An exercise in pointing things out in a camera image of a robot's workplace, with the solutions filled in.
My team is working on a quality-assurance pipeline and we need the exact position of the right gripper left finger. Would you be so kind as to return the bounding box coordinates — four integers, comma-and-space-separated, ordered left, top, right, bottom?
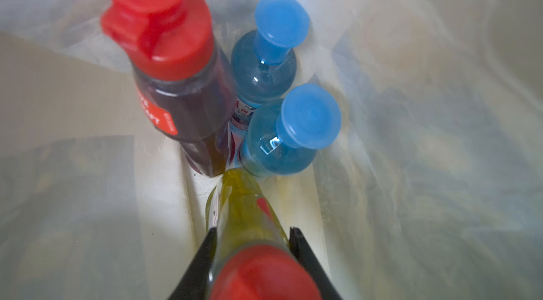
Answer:
168, 227, 217, 300

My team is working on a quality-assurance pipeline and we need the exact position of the cream shopping bag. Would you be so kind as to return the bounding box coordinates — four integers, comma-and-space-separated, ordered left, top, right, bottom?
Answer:
1, 0, 542, 299

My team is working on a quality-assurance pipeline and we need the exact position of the yellow-green red cap bottle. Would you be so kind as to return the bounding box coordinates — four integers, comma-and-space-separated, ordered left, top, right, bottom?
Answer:
206, 169, 322, 299

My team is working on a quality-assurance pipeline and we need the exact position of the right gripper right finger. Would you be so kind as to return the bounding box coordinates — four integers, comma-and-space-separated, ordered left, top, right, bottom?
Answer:
289, 227, 342, 300

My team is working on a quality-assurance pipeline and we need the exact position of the dark red Fairy bottle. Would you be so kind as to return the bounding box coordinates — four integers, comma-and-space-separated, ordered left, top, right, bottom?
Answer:
100, 0, 236, 177

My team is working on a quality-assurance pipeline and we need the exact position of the blue bottle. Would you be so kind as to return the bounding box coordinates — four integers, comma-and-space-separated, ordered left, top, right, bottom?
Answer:
230, 0, 310, 140
237, 84, 342, 178

